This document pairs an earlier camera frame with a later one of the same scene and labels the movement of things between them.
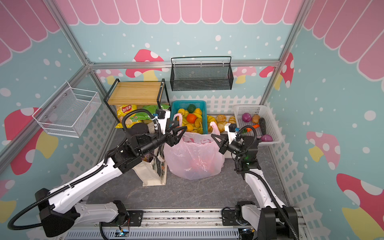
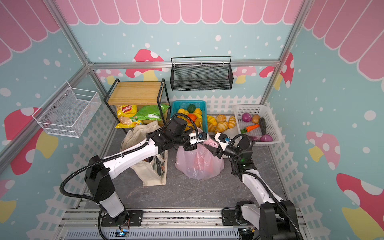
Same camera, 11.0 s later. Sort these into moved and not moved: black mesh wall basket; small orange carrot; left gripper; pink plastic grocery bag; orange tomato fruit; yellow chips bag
Moved: left gripper; pink plastic grocery bag
Not moved: orange tomato fruit; small orange carrot; yellow chips bag; black mesh wall basket
